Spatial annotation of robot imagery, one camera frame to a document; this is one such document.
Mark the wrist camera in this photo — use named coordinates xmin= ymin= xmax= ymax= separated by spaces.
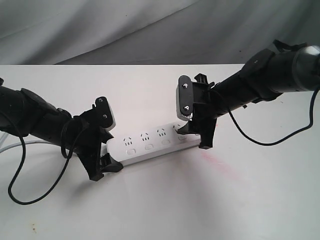
xmin=95 ymin=96 xmax=116 ymax=131
xmin=176 ymin=75 xmax=194 ymax=121

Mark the grey backdrop cloth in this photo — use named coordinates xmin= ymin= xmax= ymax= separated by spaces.
xmin=0 ymin=0 xmax=320 ymax=65

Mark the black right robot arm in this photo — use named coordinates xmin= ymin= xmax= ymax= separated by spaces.
xmin=176 ymin=39 xmax=320 ymax=149

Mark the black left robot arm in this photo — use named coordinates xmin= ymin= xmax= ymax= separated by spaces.
xmin=0 ymin=86 xmax=123 ymax=182

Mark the white power strip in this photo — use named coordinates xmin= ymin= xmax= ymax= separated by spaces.
xmin=101 ymin=121 xmax=201 ymax=167

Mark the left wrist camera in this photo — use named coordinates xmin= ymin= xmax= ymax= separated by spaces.
xmin=95 ymin=96 xmax=116 ymax=131

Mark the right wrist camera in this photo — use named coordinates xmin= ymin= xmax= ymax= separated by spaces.
xmin=176 ymin=75 xmax=194 ymax=121

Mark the black camera cable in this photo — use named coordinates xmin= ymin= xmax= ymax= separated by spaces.
xmin=7 ymin=122 xmax=88 ymax=206
xmin=226 ymin=88 xmax=320 ymax=146

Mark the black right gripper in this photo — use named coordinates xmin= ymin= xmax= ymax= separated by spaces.
xmin=177 ymin=73 xmax=217 ymax=150

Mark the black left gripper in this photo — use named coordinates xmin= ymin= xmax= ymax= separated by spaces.
xmin=61 ymin=107 xmax=124 ymax=181

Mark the grey power cord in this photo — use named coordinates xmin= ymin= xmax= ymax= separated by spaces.
xmin=0 ymin=132 xmax=51 ymax=153

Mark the black left camera cable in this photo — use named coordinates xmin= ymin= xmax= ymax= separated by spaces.
xmin=7 ymin=122 xmax=88 ymax=206

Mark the black right camera cable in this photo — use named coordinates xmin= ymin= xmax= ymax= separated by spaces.
xmin=226 ymin=88 xmax=320 ymax=146

